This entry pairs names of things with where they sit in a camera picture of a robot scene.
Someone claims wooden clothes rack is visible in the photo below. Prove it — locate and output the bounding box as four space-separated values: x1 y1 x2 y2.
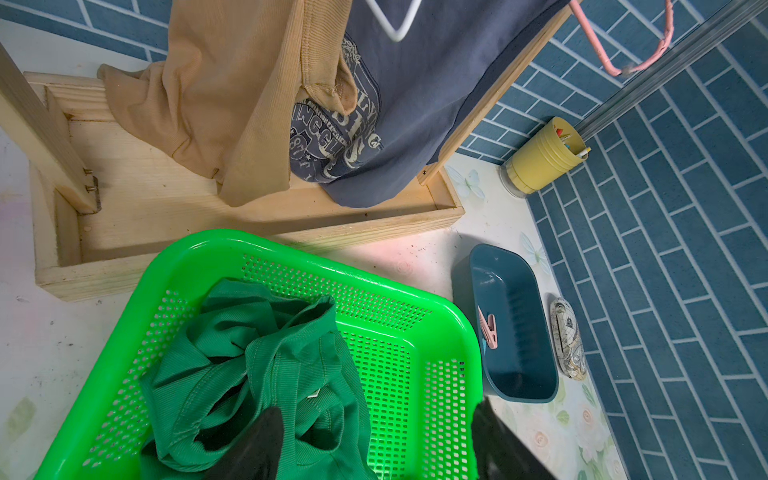
1 7 571 301

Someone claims pink clothespin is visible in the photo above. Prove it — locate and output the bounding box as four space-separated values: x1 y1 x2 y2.
477 306 499 350

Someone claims white wire hanger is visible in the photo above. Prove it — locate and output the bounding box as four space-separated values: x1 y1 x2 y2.
364 0 424 43

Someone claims yellow pen cup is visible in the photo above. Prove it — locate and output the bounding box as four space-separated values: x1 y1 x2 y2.
499 117 591 198

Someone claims green plastic basket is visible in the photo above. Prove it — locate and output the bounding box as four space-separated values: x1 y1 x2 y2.
37 230 483 479

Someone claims green tank top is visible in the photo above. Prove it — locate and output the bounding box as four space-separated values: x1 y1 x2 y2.
140 279 375 479

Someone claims dark grey tank top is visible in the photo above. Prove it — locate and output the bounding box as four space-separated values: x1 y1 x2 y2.
289 0 566 208

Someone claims pink wire hanger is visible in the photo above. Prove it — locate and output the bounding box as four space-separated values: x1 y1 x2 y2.
564 1 674 72

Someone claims dark teal plastic tray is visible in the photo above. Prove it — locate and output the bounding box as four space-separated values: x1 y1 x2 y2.
452 244 558 403

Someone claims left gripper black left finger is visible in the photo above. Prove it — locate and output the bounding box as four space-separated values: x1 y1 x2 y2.
204 406 285 480

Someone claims tan tank top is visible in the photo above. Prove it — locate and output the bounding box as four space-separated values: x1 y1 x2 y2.
98 1 357 207

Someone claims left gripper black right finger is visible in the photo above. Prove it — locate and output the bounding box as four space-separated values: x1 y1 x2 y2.
471 398 555 480

